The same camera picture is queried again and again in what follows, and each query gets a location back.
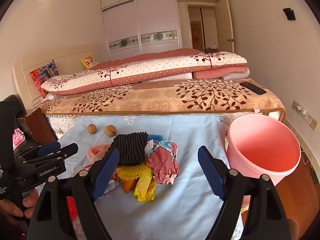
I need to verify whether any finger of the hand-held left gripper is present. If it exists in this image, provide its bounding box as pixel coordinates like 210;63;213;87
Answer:
15;142;62;159
22;143;79;167

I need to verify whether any yellow plastic bag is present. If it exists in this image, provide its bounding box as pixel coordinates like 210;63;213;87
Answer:
134;172;157;202

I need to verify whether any colourful patchwork pillow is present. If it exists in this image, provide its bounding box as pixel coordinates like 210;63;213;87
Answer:
29;60;60;99

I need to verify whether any pink cloth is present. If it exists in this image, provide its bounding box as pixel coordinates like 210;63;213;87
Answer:
12;129;25;149

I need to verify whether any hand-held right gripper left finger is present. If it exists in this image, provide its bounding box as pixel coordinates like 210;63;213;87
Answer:
29;147;120;240

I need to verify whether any red white snack wrapper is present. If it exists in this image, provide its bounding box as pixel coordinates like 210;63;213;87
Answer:
87;144;112;162

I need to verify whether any black foam net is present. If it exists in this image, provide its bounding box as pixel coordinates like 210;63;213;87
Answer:
110;131;148;167

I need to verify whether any pink plastic bucket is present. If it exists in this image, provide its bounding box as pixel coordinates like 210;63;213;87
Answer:
226;114;301;187

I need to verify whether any white charging cable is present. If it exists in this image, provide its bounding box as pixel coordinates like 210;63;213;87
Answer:
291;110;310;165

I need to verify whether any red ribbed plastic item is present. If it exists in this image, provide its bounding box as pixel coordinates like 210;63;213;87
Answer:
66;196;77;220

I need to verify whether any pink white dotted quilt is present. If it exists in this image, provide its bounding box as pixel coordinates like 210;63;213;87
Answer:
41;48;250;95

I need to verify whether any light blue floral cloth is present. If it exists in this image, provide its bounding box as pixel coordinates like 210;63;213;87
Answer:
54;115;244;240

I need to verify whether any cream room door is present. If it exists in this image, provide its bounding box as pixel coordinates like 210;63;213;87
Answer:
215;0;235;53

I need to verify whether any person's left hand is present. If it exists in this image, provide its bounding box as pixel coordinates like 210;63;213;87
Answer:
0;189;39;218

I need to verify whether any beige leaf print blanket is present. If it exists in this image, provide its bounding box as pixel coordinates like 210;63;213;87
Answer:
40;79;286;117

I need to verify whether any orange peel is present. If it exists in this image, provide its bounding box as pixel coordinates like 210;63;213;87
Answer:
124;179;137;193

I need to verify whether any black wall device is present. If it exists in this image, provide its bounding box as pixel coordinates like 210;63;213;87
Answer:
283;7;296;20

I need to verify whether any brown round stool seat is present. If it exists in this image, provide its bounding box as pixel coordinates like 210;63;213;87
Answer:
287;219;299;235

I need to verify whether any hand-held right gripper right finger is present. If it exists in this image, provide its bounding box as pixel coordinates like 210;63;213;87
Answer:
197;145;292;240

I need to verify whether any yellow foam net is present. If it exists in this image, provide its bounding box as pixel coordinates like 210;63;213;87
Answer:
117;165;153;180

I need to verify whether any white sliding door wardrobe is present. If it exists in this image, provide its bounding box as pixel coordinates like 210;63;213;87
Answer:
101;0;230;61

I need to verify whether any cream wooden bed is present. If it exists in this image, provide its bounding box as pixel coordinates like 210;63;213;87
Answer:
12;45;287;135

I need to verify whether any black smartphone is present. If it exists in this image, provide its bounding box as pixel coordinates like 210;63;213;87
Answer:
239;81;267;96

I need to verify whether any yellow floral pillow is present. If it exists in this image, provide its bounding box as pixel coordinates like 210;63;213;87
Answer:
80;56;98;70

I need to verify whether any pink wrapper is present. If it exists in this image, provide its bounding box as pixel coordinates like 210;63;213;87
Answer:
145;140;180;185

